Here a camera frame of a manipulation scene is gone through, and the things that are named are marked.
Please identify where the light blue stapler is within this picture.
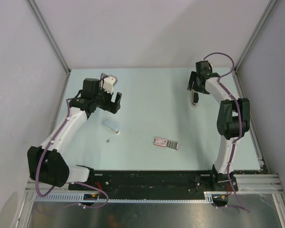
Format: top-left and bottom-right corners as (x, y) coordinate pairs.
(103, 120), (120, 135)

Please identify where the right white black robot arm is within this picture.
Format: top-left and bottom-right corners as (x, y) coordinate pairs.
(187, 60), (250, 190)

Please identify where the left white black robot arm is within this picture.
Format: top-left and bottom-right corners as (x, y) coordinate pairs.
(27, 74), (122, 190)

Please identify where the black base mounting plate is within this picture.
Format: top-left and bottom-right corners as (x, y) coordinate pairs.
(68, 170), (239, 193)

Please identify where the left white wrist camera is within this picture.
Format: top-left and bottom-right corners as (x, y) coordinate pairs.
(100, 73), (118, 94)

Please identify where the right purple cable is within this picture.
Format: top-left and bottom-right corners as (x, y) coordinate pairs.
(203, 52), (250, 212)

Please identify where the purple cable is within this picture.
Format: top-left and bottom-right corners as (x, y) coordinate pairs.
(203, 52), (250, 212)
(35, 98), (109, 212)

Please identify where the right aluminium side rail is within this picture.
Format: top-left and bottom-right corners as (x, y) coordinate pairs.
(232, 67), (270, 171)

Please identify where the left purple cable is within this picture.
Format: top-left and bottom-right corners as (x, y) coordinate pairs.
(35, 98), (109, 212)

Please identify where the right aluminium corner post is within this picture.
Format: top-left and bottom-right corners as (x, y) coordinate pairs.
(234, 0), (280, 73)

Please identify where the aluminium corner post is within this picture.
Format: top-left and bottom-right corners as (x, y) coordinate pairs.
(234, 0), (280, 73)
(26, 0), (70, 74)

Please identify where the left aluminium corner post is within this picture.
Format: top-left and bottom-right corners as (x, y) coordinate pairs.
(26, 0), (70, 74)

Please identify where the grey slotted cable duct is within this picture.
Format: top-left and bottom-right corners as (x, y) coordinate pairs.
(33, 191), (214, 204)

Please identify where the aluminium front frame rail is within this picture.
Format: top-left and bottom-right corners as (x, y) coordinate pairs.
(25, 174), (283, 194)

